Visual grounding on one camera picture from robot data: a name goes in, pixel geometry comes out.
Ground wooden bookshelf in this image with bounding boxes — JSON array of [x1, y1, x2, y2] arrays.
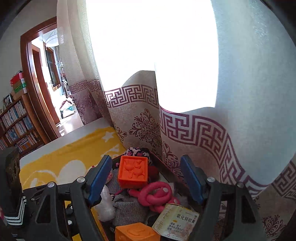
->
[[1, 93, 50, 157]]

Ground red-orange toy cube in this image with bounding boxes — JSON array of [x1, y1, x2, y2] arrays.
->
[[117, 156, 149, 189]]

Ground pink leopard print cloth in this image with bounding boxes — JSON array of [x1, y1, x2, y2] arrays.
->
[[123, 147, 151, 163]]

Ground white ointment box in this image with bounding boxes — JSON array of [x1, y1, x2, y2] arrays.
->
[[152, 204, 200, 240]]

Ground patterned purple curtain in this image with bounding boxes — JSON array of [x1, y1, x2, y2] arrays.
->
[[57, 1, 295, 240]]

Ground grey black glove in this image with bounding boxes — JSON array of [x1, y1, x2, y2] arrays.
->
[[112, 194, 149, 226]]

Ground pink knotted rope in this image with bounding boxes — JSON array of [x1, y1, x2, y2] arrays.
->
[[128, 181, 181, 214]]

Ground stacked gift boxes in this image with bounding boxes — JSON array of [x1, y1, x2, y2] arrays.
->
[[10, 71, 28, 100]]

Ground red tin box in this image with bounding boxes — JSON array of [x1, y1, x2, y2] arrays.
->
[[91, 148, 202, 240]]

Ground wooden door frame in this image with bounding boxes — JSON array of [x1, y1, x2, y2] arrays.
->
[[20, 17, 61, 144]]

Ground light orange toy cube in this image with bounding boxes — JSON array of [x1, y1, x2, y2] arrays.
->
[[115, 222, 161, 241]]

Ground yellow white towel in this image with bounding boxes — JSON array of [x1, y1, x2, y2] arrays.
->
[[19, 126, 127, 241]]

